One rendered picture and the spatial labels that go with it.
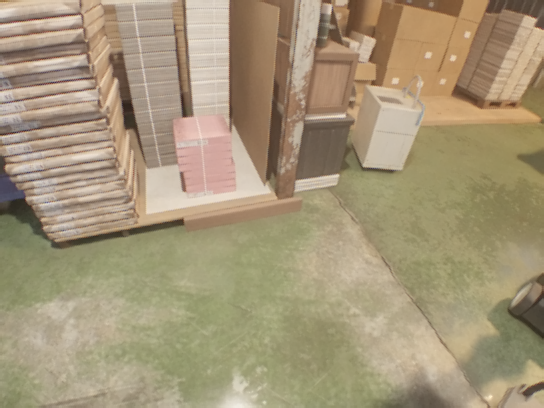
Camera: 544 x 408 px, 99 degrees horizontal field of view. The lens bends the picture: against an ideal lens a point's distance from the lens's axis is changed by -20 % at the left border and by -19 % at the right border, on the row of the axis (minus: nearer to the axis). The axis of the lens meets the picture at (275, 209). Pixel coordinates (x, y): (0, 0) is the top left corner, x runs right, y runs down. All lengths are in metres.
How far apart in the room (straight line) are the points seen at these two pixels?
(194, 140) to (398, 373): 1.39
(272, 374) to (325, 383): 0.21
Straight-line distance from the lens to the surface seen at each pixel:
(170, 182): 1.79
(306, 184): 1.83
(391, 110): 1.99
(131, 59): 1.66
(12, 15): 1.23
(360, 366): 1.29
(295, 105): 1.42
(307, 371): 1.23
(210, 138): 1.44
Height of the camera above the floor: 1.17
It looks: 43 degrees down
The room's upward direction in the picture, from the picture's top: 6 degrees clockwise
